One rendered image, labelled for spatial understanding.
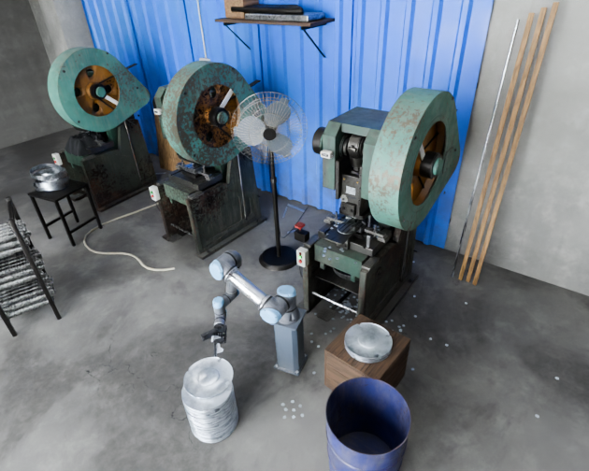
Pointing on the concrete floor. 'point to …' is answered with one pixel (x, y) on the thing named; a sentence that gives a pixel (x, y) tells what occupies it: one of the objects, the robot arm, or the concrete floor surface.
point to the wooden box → (393, 373)
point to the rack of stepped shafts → (13, 270)
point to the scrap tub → (366, 426)
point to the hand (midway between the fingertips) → (212, 350)
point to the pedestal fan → (280, 254)
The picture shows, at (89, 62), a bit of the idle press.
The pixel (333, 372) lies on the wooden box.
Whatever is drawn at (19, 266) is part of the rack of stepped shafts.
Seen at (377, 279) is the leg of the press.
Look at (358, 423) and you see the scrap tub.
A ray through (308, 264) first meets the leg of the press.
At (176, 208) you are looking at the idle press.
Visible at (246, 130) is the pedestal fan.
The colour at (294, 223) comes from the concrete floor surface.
